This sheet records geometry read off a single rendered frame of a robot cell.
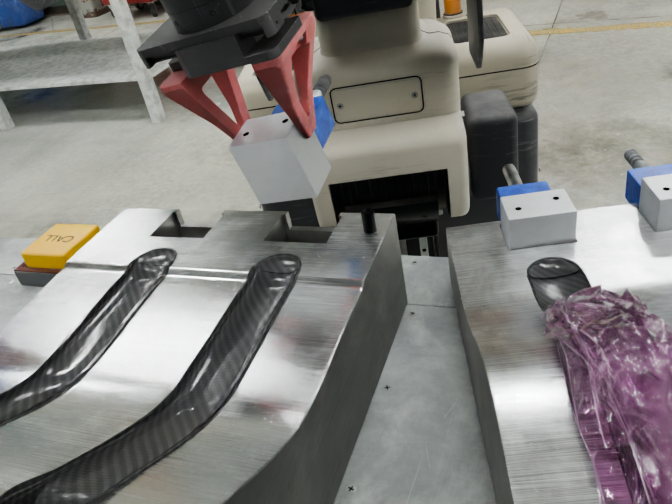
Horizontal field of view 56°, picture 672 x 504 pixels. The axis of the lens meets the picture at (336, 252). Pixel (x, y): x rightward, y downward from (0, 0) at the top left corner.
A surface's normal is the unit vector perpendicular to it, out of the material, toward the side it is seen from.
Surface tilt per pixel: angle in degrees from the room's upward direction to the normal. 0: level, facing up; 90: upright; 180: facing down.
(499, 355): 15
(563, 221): 90
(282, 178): 100
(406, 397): 0
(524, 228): 90
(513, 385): 3
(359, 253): 0
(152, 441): 26
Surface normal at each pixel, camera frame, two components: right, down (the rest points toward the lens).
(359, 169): -0.02, 0.67
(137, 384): -0.14, -0.87
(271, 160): -0.29, 0.70
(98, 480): 0.00, -0.99
